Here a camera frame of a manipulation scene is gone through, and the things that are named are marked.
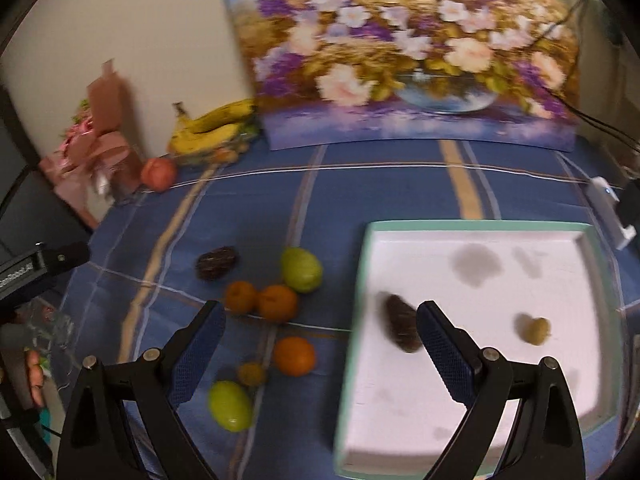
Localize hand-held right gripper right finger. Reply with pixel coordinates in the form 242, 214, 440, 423
416, 300, 586, 480

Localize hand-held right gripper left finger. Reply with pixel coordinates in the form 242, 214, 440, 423
56, 300, 227, 480

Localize white tray with teal rim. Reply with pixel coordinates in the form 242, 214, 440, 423
332, 219, 623, 480

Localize dark brown avocado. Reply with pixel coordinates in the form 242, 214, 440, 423
195, 246, 240, 282
382, 292, 426, 354

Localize small yellow fruit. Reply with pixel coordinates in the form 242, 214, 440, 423
236, 361, 266, 387

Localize green mango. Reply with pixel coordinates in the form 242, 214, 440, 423
280, 246, 323, 294
208, 380, 254, 432

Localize round tan fruit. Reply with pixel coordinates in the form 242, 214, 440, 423
515, 312, 552, 346

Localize person's left hand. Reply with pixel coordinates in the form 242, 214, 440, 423
24, 349, 47, 408

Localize dark furniture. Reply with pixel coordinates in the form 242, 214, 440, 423
0, 85, 93, 266

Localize small orange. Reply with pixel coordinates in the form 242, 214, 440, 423
224, 281, 260, 315

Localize pink wrapped flower bouquet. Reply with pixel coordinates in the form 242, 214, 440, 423
40, 60, 146, 228

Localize red apple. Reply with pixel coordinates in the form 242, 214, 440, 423
140, 157, 178, 192

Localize blue plaid tablecloth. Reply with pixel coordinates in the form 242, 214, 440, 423
50, 140, 640, 480

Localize yellow banana bunch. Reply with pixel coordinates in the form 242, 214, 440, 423
170, 99, 258, 157

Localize white power strip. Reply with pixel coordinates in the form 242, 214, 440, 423
587, 176, 637, 251

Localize black charger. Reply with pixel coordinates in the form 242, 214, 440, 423
616, 180, 640, 233

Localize flower bouquet painting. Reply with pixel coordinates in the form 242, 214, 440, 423
217, 0, 583, 153

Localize black cable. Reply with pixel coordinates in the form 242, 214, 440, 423
525, 0, 640, 153

